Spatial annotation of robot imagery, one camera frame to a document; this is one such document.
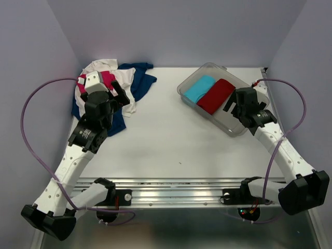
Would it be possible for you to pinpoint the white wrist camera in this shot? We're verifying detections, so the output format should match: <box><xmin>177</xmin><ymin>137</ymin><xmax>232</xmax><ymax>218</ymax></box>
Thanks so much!
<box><xmin>77</xmin><ymin>71</ymin><xmax>107</xmax><ymax>94</ymax></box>
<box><xmin>251</xmin><ymin>79</ymin><xmax>268</xmax><ymax>95</ymax></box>

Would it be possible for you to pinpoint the aluminium mounting rail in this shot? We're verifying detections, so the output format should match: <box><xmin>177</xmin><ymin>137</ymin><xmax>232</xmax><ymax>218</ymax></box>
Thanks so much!
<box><xmin>41</xmin><ymin>177</ymin><xmax>317</xmax><ymax>209</ymax></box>

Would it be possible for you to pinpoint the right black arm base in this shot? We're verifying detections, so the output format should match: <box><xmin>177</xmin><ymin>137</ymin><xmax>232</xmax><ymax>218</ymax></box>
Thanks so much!
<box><xmin>222</xmin><ymin>188</ymin><xmax>264</xmax><ymax>205</ymax></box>

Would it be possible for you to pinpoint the navy blue t shirt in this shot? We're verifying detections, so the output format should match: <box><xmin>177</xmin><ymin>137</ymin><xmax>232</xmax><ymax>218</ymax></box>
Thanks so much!
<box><xmin>71</xmin><ymin>62</ymin><xmax>158</xmax><ymax>137</ymax></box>

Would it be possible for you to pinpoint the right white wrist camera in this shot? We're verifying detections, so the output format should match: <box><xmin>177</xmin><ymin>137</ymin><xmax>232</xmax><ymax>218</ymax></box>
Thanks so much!
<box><xmin>251</xmin><ymin>79</ymin><xmax>268</xmax><ymax>95</ymax></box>

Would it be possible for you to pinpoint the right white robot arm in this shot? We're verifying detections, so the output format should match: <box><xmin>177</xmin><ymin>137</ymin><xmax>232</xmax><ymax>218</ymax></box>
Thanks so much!
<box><xmin>224</xmin><ymin>87</ymin><xmax>330</xmax><ymax>215</ymax></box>

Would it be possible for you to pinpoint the white t shirt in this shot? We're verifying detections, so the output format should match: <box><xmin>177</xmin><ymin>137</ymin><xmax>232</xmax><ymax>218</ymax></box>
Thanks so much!
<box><xmin>80</xmin><ymin>59</ymin><xmax>136</xmax><ymax>117</ymax></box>

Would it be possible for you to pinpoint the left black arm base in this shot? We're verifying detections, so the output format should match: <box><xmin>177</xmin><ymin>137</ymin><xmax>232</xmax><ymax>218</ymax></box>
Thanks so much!
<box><xmin>92</xmin><ymin>189</ymin><xmax>132</xmax><ymax>208</ymax></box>

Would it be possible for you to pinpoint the rolled dark red t shirt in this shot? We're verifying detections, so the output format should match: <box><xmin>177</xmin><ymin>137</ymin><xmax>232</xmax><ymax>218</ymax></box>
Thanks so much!
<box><xmin>197</xmin><ymin>79</ymin><xmax>236</xmax><ymax>115</ymax></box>

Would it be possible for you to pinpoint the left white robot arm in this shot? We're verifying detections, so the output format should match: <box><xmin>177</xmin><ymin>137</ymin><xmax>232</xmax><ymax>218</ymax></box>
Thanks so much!
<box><xmin>21</xmin><ymin>79</ymin><xmax>129</xmax><ymax>241</ymax></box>

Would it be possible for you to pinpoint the rolled cyan t shirt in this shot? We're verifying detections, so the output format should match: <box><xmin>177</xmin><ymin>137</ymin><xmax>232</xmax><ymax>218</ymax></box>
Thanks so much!
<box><xmin>184</xmin><ymin>75</ymin><xmax>216</xmax><ymax>103</ymax></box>

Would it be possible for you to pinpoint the clear plastic bin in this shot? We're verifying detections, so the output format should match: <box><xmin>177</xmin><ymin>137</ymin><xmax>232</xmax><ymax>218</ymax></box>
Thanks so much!
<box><xmin>176</xmin><ymin>62</ymin><xmax>270</xmax><ymax>137</ymax></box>

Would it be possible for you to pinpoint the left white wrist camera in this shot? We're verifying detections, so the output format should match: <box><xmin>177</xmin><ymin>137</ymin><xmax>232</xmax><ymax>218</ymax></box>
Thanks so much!
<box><xmin>77</xmin><ymin>71</ymin><xmax>107</xmax><ymax>94</ymax></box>

